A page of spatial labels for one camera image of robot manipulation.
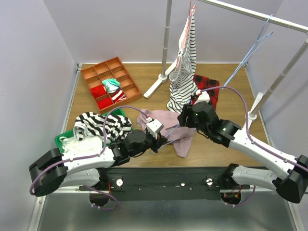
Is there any light blue hanger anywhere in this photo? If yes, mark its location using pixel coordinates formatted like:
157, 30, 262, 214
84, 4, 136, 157
149, 93, 200, 154
223, 14, 273, 86

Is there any mauve pink tank top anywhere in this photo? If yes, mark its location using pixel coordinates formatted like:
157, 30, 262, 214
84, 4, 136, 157
137, 108, 197, 158

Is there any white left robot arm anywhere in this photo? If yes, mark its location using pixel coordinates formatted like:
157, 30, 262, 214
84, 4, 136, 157
29, 129, 167, 197

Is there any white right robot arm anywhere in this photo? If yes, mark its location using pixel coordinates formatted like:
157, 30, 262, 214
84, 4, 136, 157
178, 102, 308, 204

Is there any black white striped garment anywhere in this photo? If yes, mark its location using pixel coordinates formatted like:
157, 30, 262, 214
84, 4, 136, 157
73, 112, 132, 144

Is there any white striped hanging shirt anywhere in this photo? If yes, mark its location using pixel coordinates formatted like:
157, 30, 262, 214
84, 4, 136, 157
167, 21, 197, 113

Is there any red black plaid shirt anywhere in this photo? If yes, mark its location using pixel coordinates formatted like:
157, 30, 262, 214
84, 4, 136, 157
192, 74, 220, 111

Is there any green plastic laundry basket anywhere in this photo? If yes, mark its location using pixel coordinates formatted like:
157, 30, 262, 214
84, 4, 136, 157
55, 109, 132, 153

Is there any white garment in basket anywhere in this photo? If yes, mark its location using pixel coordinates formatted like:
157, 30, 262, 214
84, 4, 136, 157
60, 136, 103, 155

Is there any red white striped sock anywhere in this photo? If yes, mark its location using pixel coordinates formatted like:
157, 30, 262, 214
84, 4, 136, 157
111, 90, 126, 103

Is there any red sock lower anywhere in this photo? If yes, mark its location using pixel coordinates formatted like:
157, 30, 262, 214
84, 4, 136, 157
97, 97, 113, 110

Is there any white clothes rack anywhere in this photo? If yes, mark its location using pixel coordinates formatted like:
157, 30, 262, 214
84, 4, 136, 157
143, 0, 308, 128

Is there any teal and white sock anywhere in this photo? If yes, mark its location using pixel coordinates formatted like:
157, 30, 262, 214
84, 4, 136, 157
102, 78, 121, 93

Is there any red sock upper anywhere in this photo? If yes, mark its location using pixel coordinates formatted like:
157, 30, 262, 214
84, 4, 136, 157
90, 85, 106, 99

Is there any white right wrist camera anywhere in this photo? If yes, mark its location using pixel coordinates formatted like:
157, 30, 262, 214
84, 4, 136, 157
195, 90, 210, 104

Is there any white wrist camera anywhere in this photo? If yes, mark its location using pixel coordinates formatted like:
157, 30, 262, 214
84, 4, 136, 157
146, 119, 164, 137
195, 90, 210, 104

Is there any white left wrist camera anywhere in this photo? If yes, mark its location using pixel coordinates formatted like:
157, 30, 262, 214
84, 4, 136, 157
146, 119, 164, 137

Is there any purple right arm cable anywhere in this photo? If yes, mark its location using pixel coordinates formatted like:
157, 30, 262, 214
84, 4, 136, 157
197, 86, 304, 169

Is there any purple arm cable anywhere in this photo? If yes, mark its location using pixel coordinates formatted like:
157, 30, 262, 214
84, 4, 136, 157
29, 105, 154, 196
197, 86, 304, 169

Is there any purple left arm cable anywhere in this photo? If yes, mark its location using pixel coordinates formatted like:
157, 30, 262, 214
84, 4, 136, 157
29, 105, 154, 196

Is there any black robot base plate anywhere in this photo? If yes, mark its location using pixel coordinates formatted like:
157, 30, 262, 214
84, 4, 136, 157
93, 167, 250, 201

